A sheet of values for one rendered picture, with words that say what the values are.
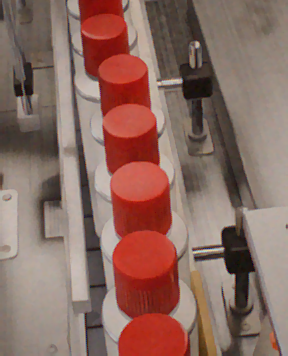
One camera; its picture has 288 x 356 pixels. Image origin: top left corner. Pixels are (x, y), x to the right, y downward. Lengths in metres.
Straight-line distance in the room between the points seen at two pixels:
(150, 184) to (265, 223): 0.12
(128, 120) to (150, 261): 0.11
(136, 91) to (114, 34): 0.06
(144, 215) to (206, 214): 0.34
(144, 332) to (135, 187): 0.09
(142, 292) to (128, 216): 0.05
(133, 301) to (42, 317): 0.31
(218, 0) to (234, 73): 0.14
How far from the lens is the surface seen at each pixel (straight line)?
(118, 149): 0.50
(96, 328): 0.65
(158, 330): 0.40
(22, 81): 0.78
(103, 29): 0.58
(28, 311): 0.74
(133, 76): 0.53
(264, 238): 0.35
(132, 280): 0.42
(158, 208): 0.46
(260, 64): 0.88
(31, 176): 0.85
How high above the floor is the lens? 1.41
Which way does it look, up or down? 40 degrees down
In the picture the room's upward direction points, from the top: 5 degrees counter-clockwise
